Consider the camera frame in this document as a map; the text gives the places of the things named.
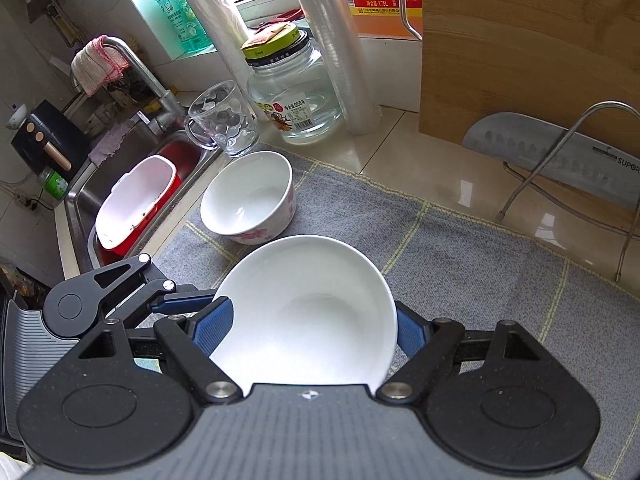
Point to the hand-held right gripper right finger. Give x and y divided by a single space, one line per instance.
412 332

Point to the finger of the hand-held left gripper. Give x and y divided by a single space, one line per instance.
185 302

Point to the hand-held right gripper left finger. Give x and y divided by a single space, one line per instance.
215 327

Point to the plain white bowl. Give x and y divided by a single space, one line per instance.
305 320

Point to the pink floral white bowl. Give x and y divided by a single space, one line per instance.
250 200

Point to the grey checkered dish cloth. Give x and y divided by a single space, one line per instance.
475 285

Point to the white plastic tub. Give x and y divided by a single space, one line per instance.
130 205

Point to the red basin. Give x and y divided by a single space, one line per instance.
167 190

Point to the steel sink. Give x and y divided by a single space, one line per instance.
85 200

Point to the small green bottle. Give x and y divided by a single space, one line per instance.
54 184

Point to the grey rag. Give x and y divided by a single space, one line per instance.
112 142

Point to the clear glass mug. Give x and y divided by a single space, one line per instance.
225 120

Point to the black kitchen appliance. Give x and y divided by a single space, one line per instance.
45 130

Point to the metal faucet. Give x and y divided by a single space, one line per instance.
150 80

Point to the glass jar green lid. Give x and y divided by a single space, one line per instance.
295 95

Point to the pink white rag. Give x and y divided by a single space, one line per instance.
97 65

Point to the clear plastic wrap roll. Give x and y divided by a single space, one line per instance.
340 60

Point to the green dish soap bottle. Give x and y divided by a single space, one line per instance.
172 15

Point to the bamboo cutting board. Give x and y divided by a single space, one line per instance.
525 60

